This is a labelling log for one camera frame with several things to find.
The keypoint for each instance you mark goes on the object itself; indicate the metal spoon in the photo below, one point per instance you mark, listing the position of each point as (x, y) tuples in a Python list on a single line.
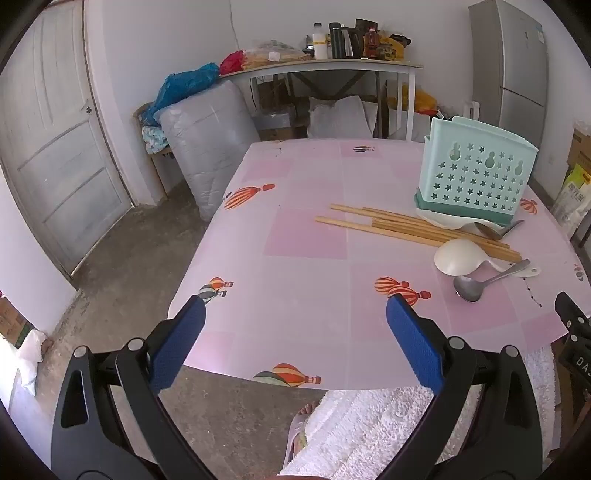
[(467, 288), (485, 229)]

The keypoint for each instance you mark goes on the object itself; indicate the pile of wooden chopsticks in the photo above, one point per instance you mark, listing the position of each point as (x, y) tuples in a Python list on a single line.
[(397, 226)]

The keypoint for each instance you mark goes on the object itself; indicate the silver refrigerator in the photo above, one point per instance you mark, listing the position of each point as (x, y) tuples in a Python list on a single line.
[(508, 69)]

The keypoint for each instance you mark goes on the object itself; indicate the steel electric kettle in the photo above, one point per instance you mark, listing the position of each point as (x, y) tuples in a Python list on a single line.
[(352, 44)]

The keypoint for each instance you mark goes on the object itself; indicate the blue plastic bag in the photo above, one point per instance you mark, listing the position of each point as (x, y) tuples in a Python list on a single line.
[(184, 87)]

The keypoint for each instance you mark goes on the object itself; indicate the white foam box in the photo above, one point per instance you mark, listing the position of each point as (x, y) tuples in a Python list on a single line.
[(418, 124)]

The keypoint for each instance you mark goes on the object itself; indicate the black thermos flask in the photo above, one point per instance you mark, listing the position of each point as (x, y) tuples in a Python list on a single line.
[(335, 41)]

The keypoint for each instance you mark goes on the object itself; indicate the person's foot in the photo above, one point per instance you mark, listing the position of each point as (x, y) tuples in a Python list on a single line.
[(308, 408)]

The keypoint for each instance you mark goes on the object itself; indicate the white plastic bag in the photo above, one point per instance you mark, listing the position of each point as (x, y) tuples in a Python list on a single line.
[(30, 360)]

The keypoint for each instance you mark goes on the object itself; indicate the brown cardboard box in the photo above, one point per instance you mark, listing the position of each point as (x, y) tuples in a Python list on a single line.
[(581, 145)]

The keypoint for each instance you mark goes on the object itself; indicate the white fluffy towel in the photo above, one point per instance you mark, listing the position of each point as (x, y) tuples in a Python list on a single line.
[(369, 429)]

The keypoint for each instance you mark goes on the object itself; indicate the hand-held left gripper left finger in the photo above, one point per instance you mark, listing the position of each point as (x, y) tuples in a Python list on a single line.
[(178, 346)]

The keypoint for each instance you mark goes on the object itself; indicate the white leg side table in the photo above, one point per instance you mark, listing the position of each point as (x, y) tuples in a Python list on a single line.
[(323, 64)]

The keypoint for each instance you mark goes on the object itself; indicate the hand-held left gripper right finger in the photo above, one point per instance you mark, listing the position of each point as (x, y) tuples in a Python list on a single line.
[(415, 341)]

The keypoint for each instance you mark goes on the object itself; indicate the white plastic bottle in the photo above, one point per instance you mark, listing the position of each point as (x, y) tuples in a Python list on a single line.
[(320, 44)]

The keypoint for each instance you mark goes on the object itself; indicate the yellow snack bag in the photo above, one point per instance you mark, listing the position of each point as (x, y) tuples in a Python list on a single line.
[(392, 48)]

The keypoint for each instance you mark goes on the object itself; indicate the red drink bottle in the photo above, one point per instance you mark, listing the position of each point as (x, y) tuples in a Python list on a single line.
[(371, 44)]

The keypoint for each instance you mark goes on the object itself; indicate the yellow green rice bag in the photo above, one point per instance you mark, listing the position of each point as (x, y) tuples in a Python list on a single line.
[(572, 203)]

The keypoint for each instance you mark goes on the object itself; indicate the printed cardboard box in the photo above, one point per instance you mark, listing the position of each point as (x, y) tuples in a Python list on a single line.
[(11, 323)]

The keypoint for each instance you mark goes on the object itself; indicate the white plastic rice scoop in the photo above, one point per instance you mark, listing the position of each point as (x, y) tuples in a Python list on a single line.
[(443, 220)]

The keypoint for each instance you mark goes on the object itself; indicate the yellow plastic bag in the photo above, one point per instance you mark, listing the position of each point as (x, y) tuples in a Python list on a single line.
[(420, 99)]

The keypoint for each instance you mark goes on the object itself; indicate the wooden chair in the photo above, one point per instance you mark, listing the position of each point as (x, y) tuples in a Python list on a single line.
[(154, 166)]

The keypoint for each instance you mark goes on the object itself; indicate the red plastic bag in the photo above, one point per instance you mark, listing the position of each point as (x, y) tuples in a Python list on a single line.
[(231, 62)]

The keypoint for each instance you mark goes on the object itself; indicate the grey wrapped mattress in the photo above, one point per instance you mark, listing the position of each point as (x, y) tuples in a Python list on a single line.
[(207, 147)]

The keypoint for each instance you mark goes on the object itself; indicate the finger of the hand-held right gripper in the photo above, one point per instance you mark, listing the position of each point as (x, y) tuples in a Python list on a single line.
[(570, 311)]

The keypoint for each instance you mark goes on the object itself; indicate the pink slipper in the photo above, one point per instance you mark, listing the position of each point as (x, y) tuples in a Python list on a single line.
[(293, 438)]

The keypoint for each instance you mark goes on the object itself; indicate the patterned cloth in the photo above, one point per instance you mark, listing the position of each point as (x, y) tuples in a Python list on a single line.
[(153, 138)]

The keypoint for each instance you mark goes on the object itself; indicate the clear bag of bread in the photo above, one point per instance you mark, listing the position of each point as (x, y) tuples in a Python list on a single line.
[(274, 54)]

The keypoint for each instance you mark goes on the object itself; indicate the white plastic ladle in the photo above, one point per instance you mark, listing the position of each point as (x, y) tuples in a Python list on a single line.
[(455, 256)]

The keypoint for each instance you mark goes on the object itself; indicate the mint green utensil holder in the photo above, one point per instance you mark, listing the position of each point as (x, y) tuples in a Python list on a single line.
[(475, 180)]

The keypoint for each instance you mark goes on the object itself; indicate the grey cardboard box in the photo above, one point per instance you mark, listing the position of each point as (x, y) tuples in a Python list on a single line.
[(272, 120)]

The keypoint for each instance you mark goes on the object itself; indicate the grey panel door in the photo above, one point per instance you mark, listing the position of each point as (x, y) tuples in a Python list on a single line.
[(55, 138)]

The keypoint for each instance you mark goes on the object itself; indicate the white plastic stool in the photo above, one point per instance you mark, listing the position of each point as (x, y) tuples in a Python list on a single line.
[(474, 110)]

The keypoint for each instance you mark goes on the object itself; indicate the white sack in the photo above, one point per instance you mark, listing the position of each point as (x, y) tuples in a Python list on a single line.
[(339, 117)]

